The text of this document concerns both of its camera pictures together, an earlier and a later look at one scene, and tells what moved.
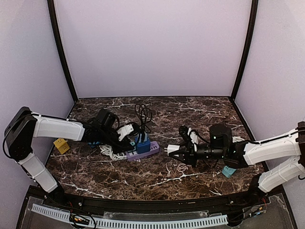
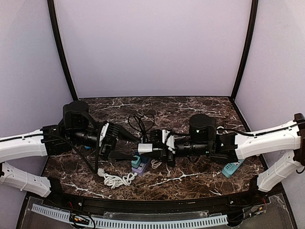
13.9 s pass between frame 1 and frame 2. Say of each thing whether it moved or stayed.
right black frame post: stayed
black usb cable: moved
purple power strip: moved
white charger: moved
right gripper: moved
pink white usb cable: moved
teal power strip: stayed
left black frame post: stayed
